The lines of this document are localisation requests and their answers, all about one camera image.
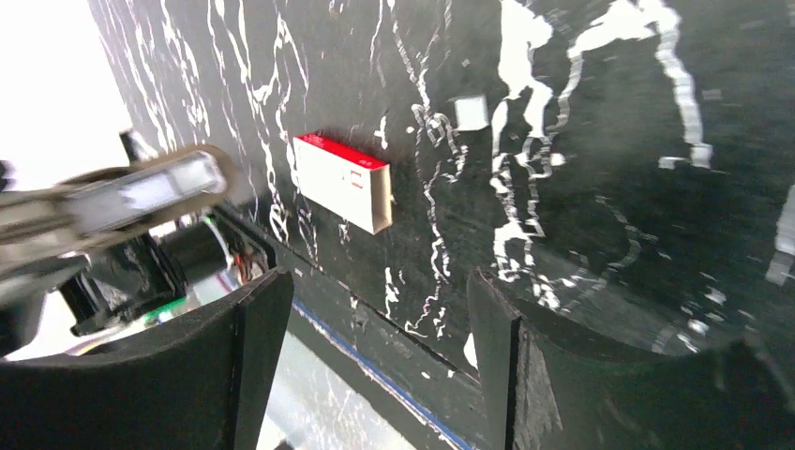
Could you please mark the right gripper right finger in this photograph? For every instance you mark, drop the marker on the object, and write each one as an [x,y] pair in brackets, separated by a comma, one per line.
[550,383]

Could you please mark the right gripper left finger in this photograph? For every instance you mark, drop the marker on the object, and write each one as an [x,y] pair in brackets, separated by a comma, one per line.
[199,381]

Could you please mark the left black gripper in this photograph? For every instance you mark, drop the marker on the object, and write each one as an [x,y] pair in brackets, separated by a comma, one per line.
[23,292]

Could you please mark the small white staple piece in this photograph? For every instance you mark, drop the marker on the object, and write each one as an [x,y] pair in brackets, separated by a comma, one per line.
[471,112]

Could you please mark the beige small eraser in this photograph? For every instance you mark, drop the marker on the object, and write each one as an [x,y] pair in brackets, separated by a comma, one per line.
[104,208]

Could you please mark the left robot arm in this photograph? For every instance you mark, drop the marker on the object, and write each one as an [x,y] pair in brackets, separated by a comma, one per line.
[126,281]

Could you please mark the red white staple box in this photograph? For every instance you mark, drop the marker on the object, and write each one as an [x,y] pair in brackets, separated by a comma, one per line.
[353,185]

